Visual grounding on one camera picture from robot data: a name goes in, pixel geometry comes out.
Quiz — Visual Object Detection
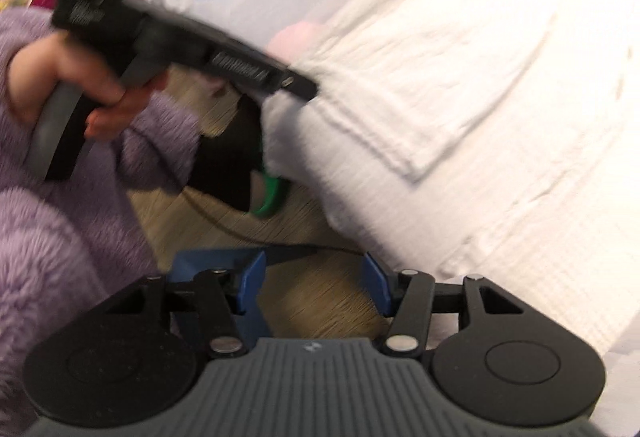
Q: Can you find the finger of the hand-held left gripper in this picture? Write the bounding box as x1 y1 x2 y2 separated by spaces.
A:
207 31 319 102

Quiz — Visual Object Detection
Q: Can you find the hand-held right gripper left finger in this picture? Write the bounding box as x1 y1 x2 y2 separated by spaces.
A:
105 251 267 359

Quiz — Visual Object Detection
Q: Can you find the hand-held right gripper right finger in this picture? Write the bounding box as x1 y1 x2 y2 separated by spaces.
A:
362 253 523 359

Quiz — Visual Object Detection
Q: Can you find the white crinkled garment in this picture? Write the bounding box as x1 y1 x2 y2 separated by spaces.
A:
262 0 640 353

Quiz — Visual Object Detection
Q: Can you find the person's left forearm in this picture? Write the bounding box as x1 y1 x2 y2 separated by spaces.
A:
0 7 63 128

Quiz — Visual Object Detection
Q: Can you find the person's left hand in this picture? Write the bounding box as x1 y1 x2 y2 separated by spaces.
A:
9 33 169 141

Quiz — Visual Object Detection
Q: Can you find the blue object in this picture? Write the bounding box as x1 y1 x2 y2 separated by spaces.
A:
171 248 273 339

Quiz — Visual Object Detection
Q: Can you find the green slipper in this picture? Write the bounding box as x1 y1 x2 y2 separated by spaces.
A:
250 137 291 219

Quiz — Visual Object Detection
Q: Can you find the purple fuzzy robe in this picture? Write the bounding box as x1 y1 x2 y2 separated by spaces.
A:
0 94 201 437

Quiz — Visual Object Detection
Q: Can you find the black cable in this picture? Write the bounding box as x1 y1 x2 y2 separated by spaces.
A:
170 172 363 265

